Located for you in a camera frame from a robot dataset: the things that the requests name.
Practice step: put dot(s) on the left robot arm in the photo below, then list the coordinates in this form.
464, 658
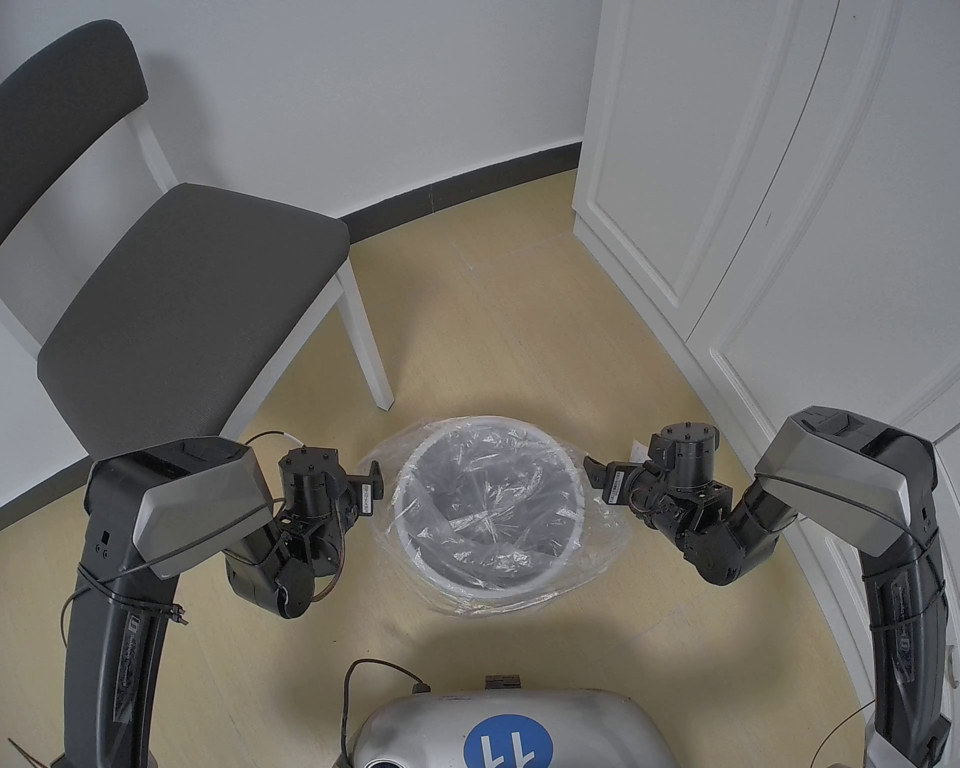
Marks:
187, 495

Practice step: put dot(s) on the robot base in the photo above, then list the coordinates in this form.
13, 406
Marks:
510, 727

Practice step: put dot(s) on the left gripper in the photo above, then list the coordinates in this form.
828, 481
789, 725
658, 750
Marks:
352, 499

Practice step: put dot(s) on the grey and white chair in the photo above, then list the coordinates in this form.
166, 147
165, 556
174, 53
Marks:
210, 300

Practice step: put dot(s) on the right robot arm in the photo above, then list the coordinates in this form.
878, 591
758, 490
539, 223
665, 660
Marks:
825, 472

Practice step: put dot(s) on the white trash bin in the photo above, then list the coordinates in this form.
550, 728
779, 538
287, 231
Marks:
409, 540

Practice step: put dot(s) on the white wardrobe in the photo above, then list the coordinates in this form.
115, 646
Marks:
750, 187

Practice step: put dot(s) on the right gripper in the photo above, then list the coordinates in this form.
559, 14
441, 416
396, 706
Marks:
630, 487

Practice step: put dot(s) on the clear plastic bag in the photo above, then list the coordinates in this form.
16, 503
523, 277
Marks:
600, 555

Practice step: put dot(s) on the white printed paper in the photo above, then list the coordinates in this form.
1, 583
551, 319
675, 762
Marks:
638, 450

